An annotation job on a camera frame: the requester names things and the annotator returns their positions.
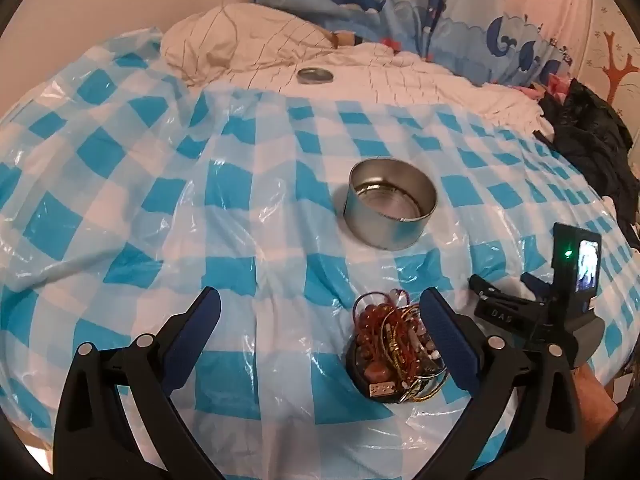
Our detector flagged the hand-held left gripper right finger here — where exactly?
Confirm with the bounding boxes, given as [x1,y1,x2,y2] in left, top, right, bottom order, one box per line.
[419,287,587,480]

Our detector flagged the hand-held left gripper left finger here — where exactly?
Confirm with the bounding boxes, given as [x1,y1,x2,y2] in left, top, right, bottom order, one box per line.
[54,286,223,480]

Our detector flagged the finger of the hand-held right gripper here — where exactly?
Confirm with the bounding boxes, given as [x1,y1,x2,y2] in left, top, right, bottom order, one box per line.
[521,272,553,303]
[468,275,507,306]

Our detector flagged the silver round tin can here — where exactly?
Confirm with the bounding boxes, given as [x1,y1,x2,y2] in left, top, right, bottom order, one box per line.
[342,156,437,250]

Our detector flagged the person's right forearm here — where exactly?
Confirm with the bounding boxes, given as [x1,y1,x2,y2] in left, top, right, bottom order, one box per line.
[574,364,621,441]

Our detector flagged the black jacket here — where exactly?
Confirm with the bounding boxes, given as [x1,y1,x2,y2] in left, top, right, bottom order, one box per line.
[534,77,640,251]

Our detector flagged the blue checkered plastic sheet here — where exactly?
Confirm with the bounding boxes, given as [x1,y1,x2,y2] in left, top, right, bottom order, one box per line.
[0,30,632,480]

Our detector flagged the pink cloth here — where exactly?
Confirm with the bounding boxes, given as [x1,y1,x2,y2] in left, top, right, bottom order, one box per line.
[520,72,572,102]

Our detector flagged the white striped pillow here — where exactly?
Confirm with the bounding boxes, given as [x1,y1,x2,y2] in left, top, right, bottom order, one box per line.
[160,2,551,126]

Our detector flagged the pink curtain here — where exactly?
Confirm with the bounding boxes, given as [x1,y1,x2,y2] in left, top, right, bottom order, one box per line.
[440,0,607,53]

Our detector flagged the silver round tin lid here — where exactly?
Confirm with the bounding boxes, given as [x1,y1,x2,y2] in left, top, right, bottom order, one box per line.
[297,67,334,85]

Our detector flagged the orange tree wall sticker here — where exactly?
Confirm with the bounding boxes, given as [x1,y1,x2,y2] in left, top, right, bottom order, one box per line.
[602,30,634,104]

